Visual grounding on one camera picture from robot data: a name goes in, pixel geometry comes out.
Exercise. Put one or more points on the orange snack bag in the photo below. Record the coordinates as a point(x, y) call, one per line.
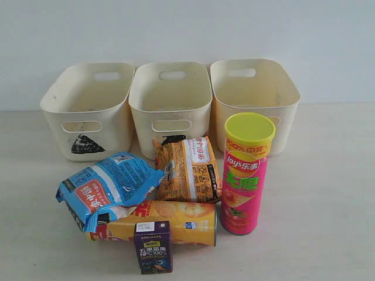
point(191, 170)

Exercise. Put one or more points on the pink Lay's chip can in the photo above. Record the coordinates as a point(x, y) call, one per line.
point(247, 146)

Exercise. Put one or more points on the yellow Lay's chip can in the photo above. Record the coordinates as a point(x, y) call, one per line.
point(191, 223)

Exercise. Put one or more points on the blue snack bag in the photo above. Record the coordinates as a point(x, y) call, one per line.
point(108, 190)

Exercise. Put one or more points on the middle cream bin, square mark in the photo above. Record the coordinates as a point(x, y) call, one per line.
point(170, 99)

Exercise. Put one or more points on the right cream bin, circle mark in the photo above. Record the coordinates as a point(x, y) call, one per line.
point(254, 85)

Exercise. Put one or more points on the left cream bin, triangle mark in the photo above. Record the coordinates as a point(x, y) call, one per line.
point(88, 112)

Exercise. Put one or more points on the purple juice carton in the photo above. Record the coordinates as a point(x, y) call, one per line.
point(153, 244)

